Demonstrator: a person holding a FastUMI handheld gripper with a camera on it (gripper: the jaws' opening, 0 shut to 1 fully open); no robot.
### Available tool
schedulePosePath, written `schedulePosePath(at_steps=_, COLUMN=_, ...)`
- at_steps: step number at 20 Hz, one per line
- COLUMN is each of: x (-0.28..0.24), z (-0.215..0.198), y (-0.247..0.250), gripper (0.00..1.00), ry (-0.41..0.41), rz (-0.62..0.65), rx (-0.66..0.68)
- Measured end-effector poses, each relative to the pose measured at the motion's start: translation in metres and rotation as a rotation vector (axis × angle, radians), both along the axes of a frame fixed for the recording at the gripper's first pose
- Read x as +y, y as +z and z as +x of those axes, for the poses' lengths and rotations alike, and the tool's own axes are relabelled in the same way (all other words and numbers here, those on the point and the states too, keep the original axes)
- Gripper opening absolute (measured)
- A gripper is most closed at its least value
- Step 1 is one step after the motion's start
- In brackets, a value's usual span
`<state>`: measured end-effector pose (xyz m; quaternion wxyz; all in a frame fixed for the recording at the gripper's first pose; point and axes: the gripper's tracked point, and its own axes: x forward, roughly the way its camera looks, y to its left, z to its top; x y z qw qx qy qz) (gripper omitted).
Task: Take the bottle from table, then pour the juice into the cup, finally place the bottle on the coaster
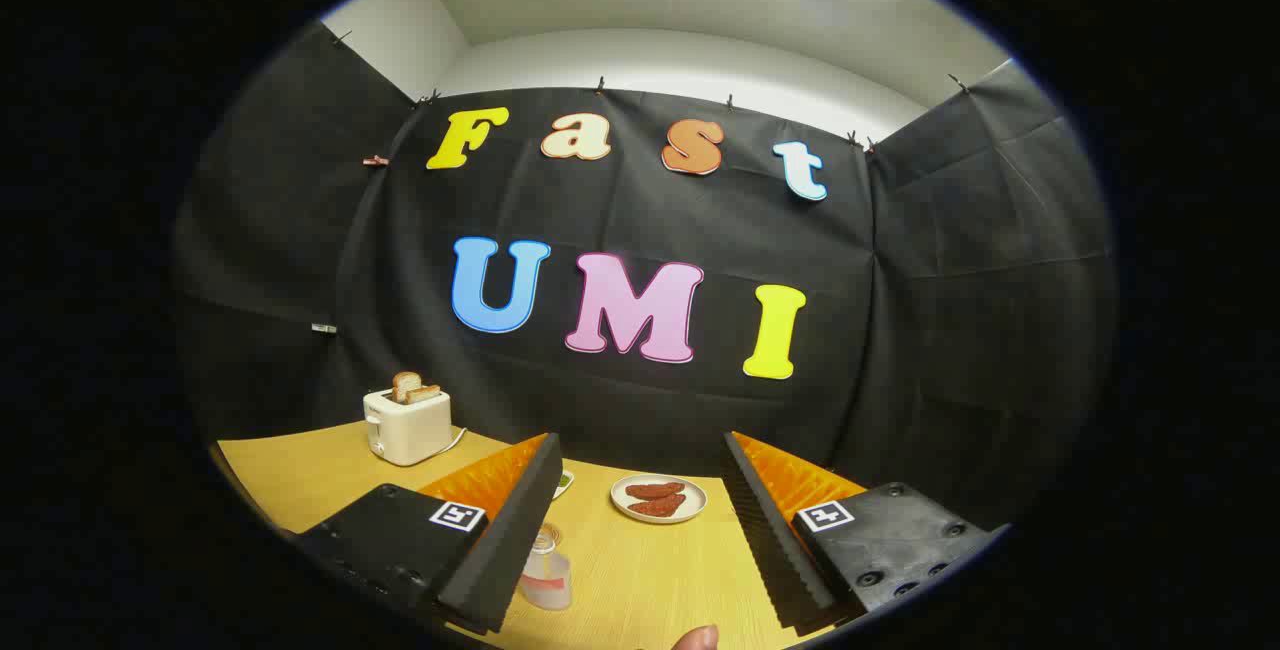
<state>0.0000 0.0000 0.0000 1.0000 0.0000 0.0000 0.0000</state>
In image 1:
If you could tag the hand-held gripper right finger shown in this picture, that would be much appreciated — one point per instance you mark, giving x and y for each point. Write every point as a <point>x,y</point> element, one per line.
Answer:
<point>765,540</point>

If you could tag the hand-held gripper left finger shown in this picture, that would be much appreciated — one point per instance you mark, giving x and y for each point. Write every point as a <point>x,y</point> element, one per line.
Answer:
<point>510,540</point>

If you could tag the clear juice bottle pink label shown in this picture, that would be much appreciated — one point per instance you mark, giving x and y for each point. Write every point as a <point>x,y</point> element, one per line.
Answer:
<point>545,575</point>

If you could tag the white divided seed dish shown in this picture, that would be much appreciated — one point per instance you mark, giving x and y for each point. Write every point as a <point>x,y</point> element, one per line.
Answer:
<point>565,482</point>

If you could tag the white round plate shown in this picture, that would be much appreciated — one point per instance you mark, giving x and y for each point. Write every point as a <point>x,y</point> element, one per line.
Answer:
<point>690,508</point>

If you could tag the reddish brown meat patty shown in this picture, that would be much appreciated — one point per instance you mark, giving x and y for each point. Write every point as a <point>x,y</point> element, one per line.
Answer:
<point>655,490</point>
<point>657,506</point>

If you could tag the wooden table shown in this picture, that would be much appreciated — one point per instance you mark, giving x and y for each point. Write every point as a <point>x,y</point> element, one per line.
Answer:
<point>640,570</point>

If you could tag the cream toaster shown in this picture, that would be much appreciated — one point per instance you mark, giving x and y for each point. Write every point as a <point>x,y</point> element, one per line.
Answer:
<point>405,430</point>

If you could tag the toast slice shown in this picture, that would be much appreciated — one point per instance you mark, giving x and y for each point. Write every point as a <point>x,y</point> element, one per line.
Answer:
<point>404,385</point>
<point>426,393</point>

